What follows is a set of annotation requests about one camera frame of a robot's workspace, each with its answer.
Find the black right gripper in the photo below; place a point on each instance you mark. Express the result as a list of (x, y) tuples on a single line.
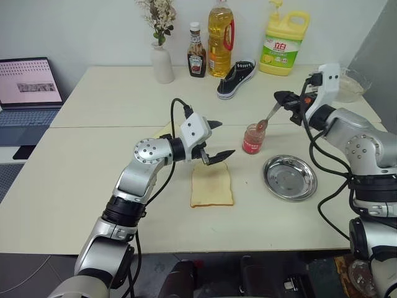
[(299, 107)]

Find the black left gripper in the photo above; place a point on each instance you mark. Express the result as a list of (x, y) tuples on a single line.
[(198, 152)]

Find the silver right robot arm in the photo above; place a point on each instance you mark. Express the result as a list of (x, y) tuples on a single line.
[(356, 127)]

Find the dark rounded shape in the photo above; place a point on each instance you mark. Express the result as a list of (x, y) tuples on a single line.
[(181, 279)]

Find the metal spoon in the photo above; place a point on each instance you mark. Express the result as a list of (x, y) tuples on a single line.
[(271, 114)]

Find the dried flower bunch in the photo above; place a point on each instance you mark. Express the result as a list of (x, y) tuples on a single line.
[(158, 15)]

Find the glass jam jar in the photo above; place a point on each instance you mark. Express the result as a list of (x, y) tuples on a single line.
[(252, 141)]

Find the clear glass bowl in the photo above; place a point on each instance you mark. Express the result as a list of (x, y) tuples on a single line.
[(352, 88)]

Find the round steel plate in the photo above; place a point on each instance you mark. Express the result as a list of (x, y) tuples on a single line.
[(290, 178)]

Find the yellow dish soap jug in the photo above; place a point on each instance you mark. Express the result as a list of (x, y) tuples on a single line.
[(280, 49)]

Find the toasted bread slice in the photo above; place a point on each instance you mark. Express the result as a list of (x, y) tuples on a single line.
[(212, 187)]

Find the black canvas sneaker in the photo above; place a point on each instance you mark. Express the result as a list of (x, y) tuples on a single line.
[(234, 79)]

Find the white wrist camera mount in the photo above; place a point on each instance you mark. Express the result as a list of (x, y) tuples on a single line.
[(193, 127), (330, 80)]

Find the yellow cooking oil bottle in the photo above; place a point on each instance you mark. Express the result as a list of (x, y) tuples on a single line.
[(218, 46)]

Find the brown ketchup bottle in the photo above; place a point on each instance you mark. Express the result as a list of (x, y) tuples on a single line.
[(196, 59)]

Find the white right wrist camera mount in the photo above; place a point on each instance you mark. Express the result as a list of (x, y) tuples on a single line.
[(330, 80)]

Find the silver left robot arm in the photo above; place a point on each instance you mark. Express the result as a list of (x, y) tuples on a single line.
[(145, 152)]

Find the brown wooden board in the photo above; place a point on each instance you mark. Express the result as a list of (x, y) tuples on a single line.
[(342, 273)]

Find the white ceramic vase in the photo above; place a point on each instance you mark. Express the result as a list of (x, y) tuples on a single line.
[(162, 65)]

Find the open grey laptop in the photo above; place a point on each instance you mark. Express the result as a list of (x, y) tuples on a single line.
[(28, 90)]

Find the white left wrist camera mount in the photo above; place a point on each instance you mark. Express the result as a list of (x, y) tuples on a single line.
[(193, 127)]

